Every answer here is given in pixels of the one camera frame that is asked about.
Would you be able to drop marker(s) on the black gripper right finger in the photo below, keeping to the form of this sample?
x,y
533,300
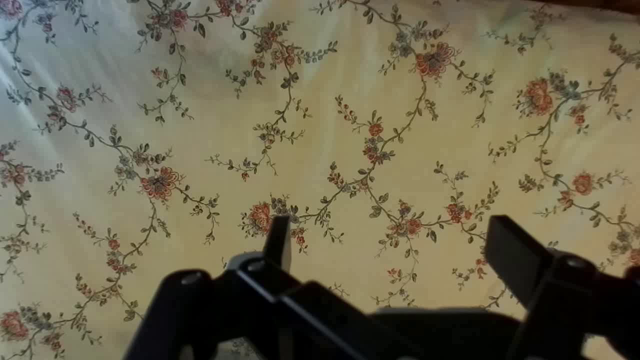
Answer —
x,y
572,300

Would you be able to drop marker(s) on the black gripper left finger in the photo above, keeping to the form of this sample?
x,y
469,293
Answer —
x,y
201,321

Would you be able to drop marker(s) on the floral bed sheet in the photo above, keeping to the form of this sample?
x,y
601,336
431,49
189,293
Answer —
x,y
321,132

